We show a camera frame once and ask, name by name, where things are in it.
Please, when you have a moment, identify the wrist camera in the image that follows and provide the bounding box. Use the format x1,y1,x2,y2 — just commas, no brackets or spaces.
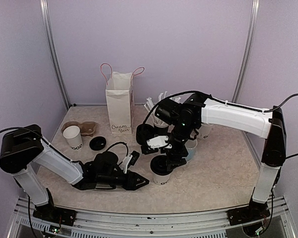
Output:
141,135,172,155
126,151,140,168

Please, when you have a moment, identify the front aluminium frame rail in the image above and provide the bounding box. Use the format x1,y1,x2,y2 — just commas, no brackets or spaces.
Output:
7,197,296,238

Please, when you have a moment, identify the black cup holding straws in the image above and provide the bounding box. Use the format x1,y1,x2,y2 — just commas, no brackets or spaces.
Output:
153,121,169,136

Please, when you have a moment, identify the single black cup lid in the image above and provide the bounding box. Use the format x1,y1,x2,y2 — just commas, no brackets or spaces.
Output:
89,136,107,151

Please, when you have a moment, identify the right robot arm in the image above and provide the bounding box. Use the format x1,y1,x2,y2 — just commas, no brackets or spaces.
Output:
147,91,289,220

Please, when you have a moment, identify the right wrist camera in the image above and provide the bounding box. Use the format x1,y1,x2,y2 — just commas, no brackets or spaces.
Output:
141,135,172,155

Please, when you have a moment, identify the light blue ceramic mug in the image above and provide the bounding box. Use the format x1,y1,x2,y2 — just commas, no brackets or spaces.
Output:
185,140,198,163

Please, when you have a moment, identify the stack of black lids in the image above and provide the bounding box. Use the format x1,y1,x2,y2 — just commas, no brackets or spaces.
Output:
136,123,155,145

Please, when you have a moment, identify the brown cardboard cup carrier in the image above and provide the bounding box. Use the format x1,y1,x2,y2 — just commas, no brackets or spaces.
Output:
61,121,97,137

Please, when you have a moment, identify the white paper takeout bag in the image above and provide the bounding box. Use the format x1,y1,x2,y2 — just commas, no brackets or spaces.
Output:
100,63,145,134

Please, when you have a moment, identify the right aluminium corner post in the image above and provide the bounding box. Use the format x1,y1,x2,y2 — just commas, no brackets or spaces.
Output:
232,0,260,103

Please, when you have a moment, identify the white paper cup GOOD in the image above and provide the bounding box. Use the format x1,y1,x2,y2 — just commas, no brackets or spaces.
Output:
153,172,171,185

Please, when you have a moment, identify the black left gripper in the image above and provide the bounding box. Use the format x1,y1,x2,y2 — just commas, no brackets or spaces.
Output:
97,170,149,190

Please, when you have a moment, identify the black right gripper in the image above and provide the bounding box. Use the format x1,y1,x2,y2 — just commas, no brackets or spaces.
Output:
161,120,196,168

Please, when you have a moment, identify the stack of white paper cups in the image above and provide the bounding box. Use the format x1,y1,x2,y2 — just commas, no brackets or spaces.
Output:
197,123,213,139

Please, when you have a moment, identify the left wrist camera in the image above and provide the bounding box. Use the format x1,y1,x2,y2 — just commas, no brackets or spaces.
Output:
126,151,140,168

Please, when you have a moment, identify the aluminium corner post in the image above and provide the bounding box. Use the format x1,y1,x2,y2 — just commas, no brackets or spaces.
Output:
40,0,71,110
232,0,260,103

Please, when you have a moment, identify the black coffee cup lid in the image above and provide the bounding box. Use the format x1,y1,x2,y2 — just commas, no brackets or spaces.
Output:
150,155,173,176

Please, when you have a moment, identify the left aluminium corner post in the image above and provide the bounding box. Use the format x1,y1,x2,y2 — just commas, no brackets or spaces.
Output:
40,0,71,110

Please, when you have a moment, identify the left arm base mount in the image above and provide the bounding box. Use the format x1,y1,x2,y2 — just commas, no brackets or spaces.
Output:
33,188,77,227

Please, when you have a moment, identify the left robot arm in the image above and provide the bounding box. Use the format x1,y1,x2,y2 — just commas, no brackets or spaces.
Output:
0,124,149,221

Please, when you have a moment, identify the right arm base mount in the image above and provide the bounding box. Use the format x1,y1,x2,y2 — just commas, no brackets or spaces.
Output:
227,198,271,226

